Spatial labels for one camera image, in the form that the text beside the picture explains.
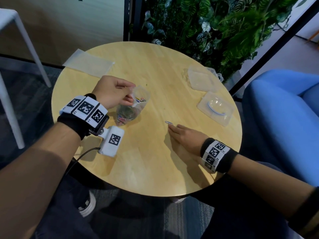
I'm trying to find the person's left hand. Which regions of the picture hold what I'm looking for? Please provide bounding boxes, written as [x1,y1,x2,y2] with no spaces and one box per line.
[91,76,136,110]

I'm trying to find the stack of plastic bags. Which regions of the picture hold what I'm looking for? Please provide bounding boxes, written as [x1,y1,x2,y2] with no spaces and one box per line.
[62,49,115,78]

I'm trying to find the person's left forearm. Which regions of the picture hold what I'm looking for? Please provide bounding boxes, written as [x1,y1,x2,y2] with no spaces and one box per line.
[0,121,81,239]

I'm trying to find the round wooden table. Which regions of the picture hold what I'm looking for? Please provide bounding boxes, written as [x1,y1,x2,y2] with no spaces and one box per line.
[51,41,243,197]

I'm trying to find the person's left shoe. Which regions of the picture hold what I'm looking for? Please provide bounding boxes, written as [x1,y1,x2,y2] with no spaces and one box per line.
[77,191,96,217]

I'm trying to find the person's right shirt sleeve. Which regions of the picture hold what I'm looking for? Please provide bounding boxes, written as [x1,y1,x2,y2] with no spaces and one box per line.
[288,186,319,238]

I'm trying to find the person's right hand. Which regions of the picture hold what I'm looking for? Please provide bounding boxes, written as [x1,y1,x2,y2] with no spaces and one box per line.
[167,124,210,157]

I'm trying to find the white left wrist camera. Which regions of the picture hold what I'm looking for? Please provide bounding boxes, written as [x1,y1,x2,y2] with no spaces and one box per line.
[98,125,125,158]

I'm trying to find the clear plastic box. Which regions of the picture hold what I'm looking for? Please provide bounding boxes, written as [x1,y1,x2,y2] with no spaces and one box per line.
[187,66,224,92]

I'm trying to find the blue armchair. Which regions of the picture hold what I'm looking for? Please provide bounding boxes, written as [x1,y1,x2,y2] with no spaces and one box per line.
[243,69,319,187]

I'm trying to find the black right wristband with markers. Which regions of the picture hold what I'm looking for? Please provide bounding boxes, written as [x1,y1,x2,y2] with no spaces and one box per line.
[200,137,239,174]

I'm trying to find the person's dark trousers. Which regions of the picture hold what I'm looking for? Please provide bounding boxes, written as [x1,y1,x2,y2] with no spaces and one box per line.
[32,161,299,239]

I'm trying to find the green plant wall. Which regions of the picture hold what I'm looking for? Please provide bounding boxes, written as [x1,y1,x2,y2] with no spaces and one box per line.
[142,0,302,80]

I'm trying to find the clear plastic lid blue band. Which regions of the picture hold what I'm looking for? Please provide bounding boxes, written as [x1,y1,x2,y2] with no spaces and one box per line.
[197,91,235,127]

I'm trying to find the black wristband with markers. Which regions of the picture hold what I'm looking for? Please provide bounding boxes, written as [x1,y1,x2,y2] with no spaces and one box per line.
[57,93,110,140]
[200,137,239,174]

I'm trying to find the translucent plastic bag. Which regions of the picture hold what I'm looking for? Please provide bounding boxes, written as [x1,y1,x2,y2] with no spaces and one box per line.
[115,85,151,127]

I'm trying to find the black left wristband with markers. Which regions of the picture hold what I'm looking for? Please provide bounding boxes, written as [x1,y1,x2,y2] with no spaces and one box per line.
[57,93,110,140]

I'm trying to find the white chair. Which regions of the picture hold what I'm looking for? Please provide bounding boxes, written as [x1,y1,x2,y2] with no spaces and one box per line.
[0,8,52,149]

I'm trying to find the black left camera cable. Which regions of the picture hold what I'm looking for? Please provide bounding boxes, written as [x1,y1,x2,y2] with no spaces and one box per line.
[65,147,101,176]

